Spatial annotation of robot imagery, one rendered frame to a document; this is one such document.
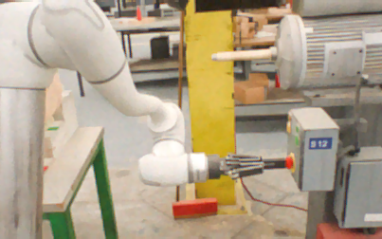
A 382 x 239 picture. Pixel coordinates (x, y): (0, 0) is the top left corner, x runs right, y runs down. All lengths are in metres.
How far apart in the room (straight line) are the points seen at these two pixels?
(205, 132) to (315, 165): 1.33
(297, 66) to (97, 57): 0.71
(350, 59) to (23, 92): 0.94
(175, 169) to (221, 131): 1.28
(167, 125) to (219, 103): 1.17
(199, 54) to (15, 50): 1.54
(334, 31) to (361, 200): 0.57
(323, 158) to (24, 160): 0.77
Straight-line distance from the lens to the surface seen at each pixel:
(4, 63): 0.82
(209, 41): 2.21
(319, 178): 1.16
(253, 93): 3.59
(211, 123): 2.35
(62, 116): 1.54
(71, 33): 0.71
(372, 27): 1.34
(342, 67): 1.28
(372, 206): 1.47
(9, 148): 0.84
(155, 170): 1.13
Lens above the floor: 1.55
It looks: 21 degrees down
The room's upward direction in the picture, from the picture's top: 5 degrees counter-clockwise
